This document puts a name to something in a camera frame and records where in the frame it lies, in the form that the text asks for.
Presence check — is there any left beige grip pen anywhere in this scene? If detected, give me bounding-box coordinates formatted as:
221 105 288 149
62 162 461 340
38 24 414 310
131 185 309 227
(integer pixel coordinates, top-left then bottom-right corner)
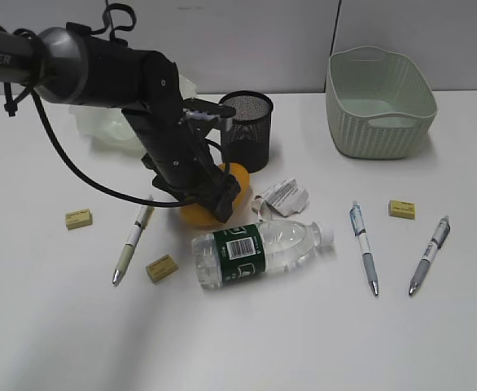
112 205 155 287

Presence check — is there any yellow eraser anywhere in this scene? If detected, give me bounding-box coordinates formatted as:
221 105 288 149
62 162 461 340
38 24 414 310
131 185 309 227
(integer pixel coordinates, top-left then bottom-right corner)
65 209 93 231
146 254 178 283
388 200 416 220

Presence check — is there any far left yellow eraser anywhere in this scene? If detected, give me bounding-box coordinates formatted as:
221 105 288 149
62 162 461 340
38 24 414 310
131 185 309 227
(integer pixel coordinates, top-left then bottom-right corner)
65 209 93 231

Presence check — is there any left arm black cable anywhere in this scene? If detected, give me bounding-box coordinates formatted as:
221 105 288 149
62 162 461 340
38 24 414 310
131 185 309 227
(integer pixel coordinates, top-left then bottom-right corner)
2 81 190 209

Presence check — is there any pale green woven basket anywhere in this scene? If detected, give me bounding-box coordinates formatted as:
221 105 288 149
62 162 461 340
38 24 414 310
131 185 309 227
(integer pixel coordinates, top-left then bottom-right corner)
326 46 438 160

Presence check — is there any white waste paper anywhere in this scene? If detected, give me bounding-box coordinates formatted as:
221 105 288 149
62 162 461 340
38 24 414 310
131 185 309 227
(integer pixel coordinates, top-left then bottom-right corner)
251 178 309 219

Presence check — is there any pale green wavy plate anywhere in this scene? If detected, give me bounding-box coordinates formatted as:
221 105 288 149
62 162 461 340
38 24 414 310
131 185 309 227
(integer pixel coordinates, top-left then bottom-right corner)
68 72 199 158

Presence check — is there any centre left yellow eraser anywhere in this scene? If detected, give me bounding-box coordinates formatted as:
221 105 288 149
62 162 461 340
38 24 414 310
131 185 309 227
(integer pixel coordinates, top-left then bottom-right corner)
146 254 178 283

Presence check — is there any clear water bottle green label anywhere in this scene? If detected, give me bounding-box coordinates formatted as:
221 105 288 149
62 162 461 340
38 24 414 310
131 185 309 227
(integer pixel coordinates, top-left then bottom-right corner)
191 220 335 289

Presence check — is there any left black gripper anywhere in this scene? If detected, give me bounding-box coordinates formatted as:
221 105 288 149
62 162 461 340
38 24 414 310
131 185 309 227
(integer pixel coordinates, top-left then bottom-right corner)
121 51 241 223

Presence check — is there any black mesh pen holder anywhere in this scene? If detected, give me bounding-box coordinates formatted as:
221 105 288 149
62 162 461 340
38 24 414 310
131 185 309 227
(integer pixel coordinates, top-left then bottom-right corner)
219 90 274 174

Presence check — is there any right yellow eraser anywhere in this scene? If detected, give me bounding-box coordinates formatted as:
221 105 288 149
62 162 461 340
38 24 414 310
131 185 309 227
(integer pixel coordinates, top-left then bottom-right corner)
388 200 416 220

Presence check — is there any middle blue grey pen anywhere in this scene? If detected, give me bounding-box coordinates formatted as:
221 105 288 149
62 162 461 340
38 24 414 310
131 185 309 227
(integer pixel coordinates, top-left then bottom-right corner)
349 201 379 297

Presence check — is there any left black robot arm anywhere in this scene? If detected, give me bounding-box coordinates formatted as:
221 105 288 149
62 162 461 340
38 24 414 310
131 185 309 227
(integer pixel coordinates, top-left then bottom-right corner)
0 23 240 222

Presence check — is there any yellow mango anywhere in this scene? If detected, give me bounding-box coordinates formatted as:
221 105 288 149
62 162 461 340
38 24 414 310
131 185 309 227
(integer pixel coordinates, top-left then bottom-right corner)
180 163 250 228

